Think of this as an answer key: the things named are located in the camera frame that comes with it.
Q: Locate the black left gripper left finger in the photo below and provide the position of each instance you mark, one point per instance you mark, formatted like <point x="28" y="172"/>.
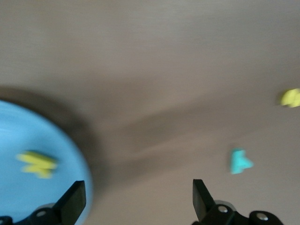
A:
<point x="70" y="206"/>

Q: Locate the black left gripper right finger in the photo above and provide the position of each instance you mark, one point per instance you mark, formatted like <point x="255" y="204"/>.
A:
<point x="204" y="206"/>

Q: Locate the yellow foam letter k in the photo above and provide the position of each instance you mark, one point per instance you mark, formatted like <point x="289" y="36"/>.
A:
<point x="37" y="164"/>

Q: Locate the teal foam letter y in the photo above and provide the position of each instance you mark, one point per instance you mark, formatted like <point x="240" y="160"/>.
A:
<point x="237" y="161"/>

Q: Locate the yellow foam letter s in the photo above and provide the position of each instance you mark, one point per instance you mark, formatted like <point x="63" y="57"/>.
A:
<point x="290" y="98"/>

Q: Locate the blue round plate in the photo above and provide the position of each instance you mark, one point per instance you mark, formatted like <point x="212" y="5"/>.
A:
<point x="28" y="126"/>

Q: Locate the brown table cover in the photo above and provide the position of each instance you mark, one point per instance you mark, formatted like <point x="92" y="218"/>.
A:
<point x="150" y="47"/>

